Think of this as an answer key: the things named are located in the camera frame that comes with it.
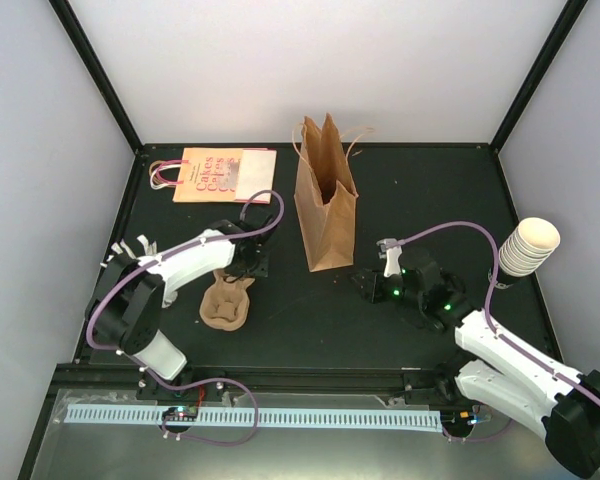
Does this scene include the brown paper bag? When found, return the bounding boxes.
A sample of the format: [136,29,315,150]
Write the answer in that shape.
[292,114,373,272]

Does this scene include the perforated white metal rail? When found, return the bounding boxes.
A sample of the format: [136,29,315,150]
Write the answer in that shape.
[64,404,443,433]

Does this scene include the brown pulp cup carrier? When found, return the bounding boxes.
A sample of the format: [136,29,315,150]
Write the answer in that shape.
[199,269,255,332]

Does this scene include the stack of white paper cups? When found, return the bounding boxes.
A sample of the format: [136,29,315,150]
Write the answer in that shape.
[499,217,561,278]

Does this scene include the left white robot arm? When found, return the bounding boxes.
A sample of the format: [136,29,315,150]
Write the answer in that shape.
[85,220,276,399]

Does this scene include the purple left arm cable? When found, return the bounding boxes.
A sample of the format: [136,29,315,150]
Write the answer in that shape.
[84,190,285,351]

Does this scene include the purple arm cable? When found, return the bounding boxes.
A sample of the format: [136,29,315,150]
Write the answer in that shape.
[398,222,600,401]
[84,190,285,351]

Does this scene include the purple cable loop at rail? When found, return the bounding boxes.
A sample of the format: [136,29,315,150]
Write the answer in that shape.
[160,371,264,444]

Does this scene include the white plastic cutlery bundle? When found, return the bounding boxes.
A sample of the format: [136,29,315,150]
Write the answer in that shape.
[100,234,160,275]

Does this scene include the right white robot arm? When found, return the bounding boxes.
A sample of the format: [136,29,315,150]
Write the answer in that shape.
[350,238,600,479]

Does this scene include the printed orange paper bag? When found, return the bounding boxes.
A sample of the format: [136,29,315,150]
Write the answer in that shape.
[149,147,277,204]

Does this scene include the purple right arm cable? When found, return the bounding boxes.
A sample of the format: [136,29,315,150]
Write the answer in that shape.
[398,222,600,401]

